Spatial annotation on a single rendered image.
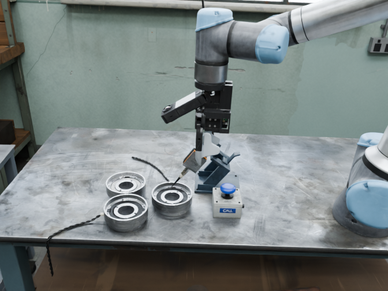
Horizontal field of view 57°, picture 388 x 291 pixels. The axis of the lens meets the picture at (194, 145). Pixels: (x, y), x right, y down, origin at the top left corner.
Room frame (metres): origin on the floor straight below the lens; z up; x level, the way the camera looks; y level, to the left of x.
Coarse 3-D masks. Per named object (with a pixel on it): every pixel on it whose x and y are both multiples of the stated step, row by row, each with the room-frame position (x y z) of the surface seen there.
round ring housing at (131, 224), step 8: (112, 200) 0.73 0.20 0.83; (120, 200) 0.74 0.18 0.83; (144, 200) 0.72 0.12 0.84; (104, 208) 0.69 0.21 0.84; (120, 208) 0.71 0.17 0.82; (128, 208) 0.72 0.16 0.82; (136, 208) 0.71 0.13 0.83; (104, 216) 0.68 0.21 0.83; (120, 216) 0.67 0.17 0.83; (128, 216) 0.68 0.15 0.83; (144, 216) 0.68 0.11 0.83; (112, 224) 0.65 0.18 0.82; (120, 224) 0.65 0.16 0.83; (128, 224) 0.65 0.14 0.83; (136, 224) 0.66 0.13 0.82
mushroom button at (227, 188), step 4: (224, 184) 0.76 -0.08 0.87; (228, 184) 0.76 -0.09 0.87; (232, 184) 0.76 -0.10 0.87; (220, 188) 0.75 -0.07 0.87; (224, 188) 0.75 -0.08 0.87; (228, 188) 0.74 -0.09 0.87; (232, 188) 0.75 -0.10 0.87; (224, 192) 0.74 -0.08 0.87; (228, 192) 0.74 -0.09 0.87; (232, 192) 0.74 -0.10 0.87
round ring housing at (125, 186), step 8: (112, 176) 0.83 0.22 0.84; (120, 176) 0.85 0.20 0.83; (128, 176) 0.85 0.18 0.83; (136, 176) 0.85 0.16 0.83; (120, 184) 0.81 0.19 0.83; (128, 184) 0.82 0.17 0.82; (136, 184) 0.81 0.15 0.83; (144, 184) 0.80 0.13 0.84; (112, 192) 0.76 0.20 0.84; (120, 192) 0.75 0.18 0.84; (128, 192) 0.76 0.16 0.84; (136, 192) 0.77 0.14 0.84; (144, 192) 0.79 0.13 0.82
